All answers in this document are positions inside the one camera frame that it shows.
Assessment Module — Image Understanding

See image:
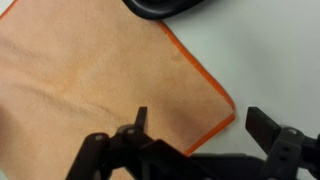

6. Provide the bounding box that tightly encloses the orange microfiber towel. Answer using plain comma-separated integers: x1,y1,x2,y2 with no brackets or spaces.
0,0,237,180

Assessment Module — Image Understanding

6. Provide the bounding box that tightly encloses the black ridged grill pan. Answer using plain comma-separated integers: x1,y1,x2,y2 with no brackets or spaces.
121,0,206,21

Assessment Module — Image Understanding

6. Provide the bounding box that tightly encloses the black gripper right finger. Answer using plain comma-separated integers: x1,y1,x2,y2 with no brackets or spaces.
245,106,320,180

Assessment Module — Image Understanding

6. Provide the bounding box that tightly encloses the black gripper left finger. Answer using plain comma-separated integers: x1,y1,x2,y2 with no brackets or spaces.
65,106,188,180

